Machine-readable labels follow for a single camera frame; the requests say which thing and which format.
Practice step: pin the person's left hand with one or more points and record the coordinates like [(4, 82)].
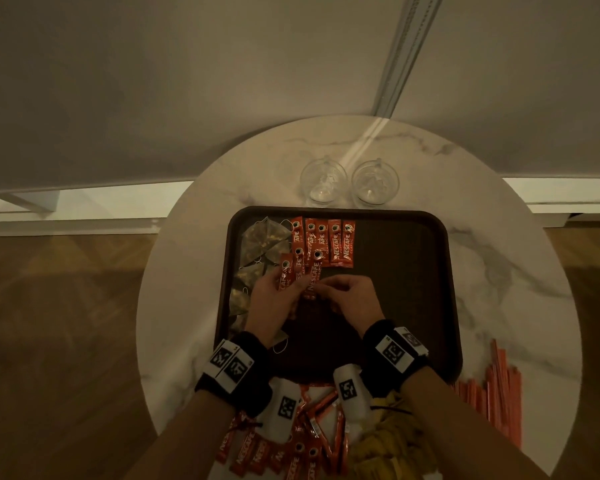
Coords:
[(272, 312)]

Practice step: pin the person's right hand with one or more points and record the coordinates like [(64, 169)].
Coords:
[(355, 304)]

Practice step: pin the single red coffee stick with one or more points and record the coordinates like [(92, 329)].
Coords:
[(286, 269), (315, 264)]

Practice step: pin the dark brown tray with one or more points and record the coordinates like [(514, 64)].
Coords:
[(405, 294)]

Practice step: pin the red Nescafe sachets group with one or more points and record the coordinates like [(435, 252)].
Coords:
[(335, 244)]

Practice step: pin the neat cluster of tea bags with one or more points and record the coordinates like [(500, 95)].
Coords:
[(257, 239)]

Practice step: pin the pile of red Nescafe sachets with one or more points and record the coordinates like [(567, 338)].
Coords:
[(305, 444)]

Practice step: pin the pile of yellow sachets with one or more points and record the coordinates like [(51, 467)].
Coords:
[(390, 449)]

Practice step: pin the pile of orange stick packets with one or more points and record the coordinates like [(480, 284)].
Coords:
[(502, 394)]

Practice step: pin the person's right forearm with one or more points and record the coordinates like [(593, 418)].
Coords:
[(465, 434)]

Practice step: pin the person's left forearm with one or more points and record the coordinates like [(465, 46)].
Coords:
[(185, 439)]

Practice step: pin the black right wristband with markers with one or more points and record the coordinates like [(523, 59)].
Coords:
[(375, 374)]

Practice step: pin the black wristband with markers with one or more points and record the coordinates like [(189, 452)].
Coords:
[(252, 389), (375, 374)]

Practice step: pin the black left wristband with markers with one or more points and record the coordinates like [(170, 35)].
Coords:
[(252, 389)]

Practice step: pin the clear glass cup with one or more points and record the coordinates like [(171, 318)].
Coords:
[(324, 180), (375, 182)]

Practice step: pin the round white marble table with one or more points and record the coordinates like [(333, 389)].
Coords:
[(105, 204)]

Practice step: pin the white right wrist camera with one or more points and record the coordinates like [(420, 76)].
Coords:
[(350, 389)]

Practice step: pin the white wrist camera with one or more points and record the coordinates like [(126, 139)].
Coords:
[(350, 389), (282, 409)]

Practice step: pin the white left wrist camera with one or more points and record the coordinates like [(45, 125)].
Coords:
[(282, 409)]

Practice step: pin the perforated metal wall rail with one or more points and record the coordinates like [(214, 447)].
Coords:
[(405, 54)]

